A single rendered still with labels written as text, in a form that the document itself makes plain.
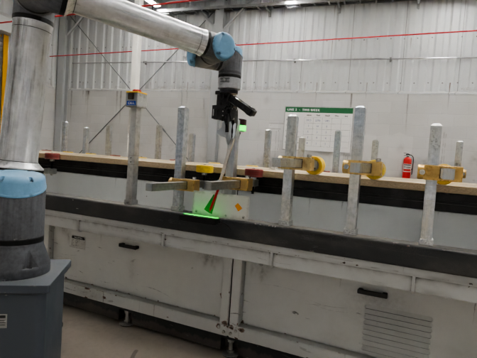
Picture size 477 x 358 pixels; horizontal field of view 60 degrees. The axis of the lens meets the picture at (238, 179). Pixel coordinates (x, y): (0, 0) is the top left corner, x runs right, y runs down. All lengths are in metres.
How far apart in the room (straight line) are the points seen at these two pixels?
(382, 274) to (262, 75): 7.93
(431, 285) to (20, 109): 1.43
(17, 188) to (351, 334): 1.40
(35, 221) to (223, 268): 1.02
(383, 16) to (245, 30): 2.89
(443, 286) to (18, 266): 1.30
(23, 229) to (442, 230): 1.42
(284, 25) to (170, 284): 7.78
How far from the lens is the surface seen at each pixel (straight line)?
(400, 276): 1.58
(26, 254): 1.23
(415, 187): 1.71
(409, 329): 1.87
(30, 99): 1.40
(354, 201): 1.53
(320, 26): 9.24
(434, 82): 8.87
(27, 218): 1.22
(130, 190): 1.97
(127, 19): 1.36
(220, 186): 1.50
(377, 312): 1.86
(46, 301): 1.21
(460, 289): 1.59
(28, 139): 1.39
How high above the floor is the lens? 0.95
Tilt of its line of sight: 3 degrees down
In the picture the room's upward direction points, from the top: 4 degrees clockwise
